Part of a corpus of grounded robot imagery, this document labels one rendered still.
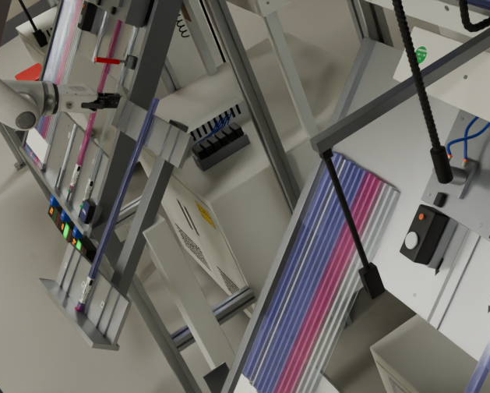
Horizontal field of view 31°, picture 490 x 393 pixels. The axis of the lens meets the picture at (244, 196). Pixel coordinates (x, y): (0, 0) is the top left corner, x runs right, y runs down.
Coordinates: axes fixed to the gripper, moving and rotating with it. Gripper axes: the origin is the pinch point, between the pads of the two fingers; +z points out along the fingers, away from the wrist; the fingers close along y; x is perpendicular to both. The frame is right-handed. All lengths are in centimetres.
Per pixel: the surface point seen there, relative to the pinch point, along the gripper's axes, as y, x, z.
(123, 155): -10.0, 11.1, 0.5
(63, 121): 32.5, 15.7, -1.9
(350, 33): 148, 5, 172
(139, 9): -6.0, -24.1, 1.8
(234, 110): 21, 8, 46
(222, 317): -13, 58, 34
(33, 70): 99, 18, 6
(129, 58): -7.0, -12.4, 0.5
